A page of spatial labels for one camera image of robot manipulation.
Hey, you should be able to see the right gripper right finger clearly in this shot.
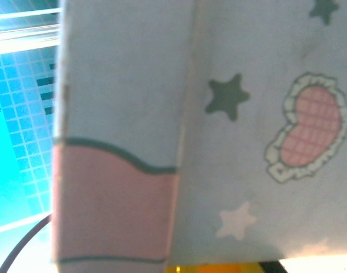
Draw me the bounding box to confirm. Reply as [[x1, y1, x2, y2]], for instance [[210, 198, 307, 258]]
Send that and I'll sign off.
[[179, 259, 288, 273]]

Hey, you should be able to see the cartoon print tin box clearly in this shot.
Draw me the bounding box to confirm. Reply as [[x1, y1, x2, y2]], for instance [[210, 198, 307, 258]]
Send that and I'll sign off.
[[50, 0, 347, 270]]

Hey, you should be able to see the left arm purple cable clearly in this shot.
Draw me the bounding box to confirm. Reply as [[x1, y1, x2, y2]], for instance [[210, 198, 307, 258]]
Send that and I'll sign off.
[[0, 214, 53, 273]]

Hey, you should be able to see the aluminium frame post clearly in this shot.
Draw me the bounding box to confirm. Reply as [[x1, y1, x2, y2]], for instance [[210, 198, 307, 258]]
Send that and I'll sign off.
[[0, 7, 63, 55]]

